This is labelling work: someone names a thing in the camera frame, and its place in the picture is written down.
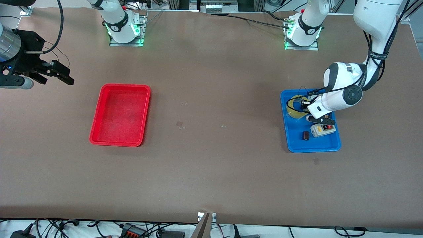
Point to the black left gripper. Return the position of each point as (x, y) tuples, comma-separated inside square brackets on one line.
[(306, 104)]

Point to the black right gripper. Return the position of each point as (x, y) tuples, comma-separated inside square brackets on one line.
[(27, 44)]

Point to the yellow packing tape roll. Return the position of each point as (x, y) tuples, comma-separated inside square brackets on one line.
[(294, 115)]

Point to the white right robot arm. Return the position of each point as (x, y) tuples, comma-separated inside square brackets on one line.
[(115, 16)]

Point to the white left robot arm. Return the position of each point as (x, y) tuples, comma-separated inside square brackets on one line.
[(376, 16)]

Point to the clear tape patch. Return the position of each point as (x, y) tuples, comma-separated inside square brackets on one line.
[(179, 124)]

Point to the small brown black block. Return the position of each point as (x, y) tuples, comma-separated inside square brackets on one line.
[(306, 136)]

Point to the blue plastic tray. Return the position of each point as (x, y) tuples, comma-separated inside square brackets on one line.
[(297, 138)]

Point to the red plastic tray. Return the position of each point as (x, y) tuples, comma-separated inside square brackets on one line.
[(120, 115)]

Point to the grey power strip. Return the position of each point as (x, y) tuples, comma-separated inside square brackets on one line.
[(218, 6)]

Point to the black power adapter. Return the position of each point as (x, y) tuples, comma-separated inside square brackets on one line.
[(23, 234)]

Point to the black orange power strip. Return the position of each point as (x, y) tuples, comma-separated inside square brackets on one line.
[(132, 233)]

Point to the black box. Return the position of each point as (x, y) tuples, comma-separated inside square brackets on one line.
[(172, 234)]

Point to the grey on-off switch box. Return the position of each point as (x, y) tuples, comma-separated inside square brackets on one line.
[(319, 131)]

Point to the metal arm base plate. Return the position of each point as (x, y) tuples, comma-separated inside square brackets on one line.
[(127, 44), (300, 48)]

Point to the metal corner bracket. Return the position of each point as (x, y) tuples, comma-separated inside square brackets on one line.
[(26, 11), (403, 18)]

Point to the aluminium profile post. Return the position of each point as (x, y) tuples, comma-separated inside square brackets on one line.
[(203, 228)]

